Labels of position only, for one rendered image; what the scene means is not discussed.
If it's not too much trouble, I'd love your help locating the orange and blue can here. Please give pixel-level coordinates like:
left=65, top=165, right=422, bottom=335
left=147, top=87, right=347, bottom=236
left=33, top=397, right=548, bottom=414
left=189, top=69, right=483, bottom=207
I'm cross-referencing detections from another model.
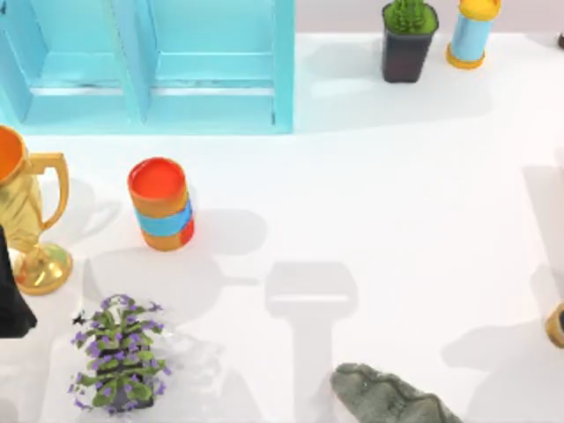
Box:
left=127, top=156, right=197, bottom=253

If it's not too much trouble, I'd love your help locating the yellow and blue can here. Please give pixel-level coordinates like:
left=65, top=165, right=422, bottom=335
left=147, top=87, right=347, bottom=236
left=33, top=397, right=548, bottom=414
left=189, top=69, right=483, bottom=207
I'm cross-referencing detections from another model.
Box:
left=445, top=0, right=502, bottom=71

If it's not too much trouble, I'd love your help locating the yellow cup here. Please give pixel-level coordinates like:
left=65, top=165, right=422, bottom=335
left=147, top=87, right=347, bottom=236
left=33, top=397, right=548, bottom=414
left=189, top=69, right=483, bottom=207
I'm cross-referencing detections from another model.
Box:
left=544, top=301, right=564, bottom=346

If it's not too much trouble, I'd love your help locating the purple flower plant pot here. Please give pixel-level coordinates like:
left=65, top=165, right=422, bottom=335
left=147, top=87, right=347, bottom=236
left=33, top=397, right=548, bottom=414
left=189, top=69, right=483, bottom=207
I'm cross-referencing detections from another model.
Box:
left=66, top=293, right=174, bottom=416

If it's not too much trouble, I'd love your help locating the gold trophy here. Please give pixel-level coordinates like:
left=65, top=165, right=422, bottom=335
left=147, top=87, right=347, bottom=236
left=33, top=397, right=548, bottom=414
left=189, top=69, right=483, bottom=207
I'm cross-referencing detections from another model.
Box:
left=0, top=125, right=73, bottom=297

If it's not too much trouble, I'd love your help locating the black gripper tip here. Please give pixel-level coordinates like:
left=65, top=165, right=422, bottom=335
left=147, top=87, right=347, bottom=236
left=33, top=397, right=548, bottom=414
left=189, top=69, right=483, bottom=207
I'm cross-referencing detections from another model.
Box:
left=0, top=225, right=39, bottom=339

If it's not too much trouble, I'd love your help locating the light blue rack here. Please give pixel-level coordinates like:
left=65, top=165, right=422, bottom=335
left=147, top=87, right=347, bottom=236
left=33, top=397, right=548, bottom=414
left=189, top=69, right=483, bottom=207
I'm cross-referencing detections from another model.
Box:
left=0, top=0, right=295, bottom=136

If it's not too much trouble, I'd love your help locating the black pot with cactus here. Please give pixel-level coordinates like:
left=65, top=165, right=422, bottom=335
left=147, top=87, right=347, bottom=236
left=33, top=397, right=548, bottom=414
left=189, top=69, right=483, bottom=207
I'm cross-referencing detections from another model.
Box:
left=381, top=0, right=440, bottom=85

